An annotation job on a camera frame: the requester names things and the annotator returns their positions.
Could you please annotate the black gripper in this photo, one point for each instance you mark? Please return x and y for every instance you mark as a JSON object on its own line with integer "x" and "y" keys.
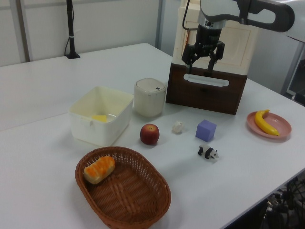
{"x": 208, "y": 38}

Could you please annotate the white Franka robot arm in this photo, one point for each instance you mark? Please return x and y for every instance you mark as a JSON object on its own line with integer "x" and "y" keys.
{"x": 221, "y": 9}

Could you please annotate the dark wooden drawer cabinet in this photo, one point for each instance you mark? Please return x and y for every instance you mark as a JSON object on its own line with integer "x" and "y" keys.
{"x": 202, "y": 102}

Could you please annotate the cream open plastic container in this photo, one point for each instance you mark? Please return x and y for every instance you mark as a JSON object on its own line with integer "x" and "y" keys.
{"x": 104, "y": 133}

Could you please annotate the cream plastic storage box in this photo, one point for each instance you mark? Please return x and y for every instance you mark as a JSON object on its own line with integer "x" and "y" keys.
{"x": 238, "y": 47}

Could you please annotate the white lidded trash can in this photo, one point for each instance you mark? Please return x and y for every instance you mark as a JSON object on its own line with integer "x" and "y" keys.
{"x": 149, "y": 102}

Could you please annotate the purple cube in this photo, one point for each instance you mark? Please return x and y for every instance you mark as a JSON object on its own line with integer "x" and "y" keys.
{"x": 205, "y": 131}

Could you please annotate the crumpled white paper ball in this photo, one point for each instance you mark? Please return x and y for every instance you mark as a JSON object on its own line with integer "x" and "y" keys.
{"x": 177, "y": 127}

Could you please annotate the yellow banana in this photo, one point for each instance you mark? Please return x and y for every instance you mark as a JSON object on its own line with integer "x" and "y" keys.
{"x": 261, "y": 122}

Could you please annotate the red apple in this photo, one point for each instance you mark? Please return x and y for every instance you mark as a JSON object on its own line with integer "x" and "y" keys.
{"x": 149, "y": 134}

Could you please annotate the panda figurine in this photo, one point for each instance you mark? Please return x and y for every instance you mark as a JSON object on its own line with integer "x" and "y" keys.
{"x": 207, "y": 152}

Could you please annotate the pink plate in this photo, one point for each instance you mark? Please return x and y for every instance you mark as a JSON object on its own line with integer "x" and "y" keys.
{"x": 278, "y": 126}

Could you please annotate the yellow block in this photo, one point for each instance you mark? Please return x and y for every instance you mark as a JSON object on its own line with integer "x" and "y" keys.
{"x": 100, "y": 118}

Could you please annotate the brown wicker basket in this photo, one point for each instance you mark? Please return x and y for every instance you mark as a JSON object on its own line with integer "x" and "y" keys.
{"x": 133, "y": 190}

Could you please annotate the orange glazed bread loaf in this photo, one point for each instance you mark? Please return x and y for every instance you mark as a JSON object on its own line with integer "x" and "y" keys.
{"x": 98, "y": 170}

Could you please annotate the black camera stand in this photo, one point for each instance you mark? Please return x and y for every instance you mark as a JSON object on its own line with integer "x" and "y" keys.
{"x": 70, "y": 23}

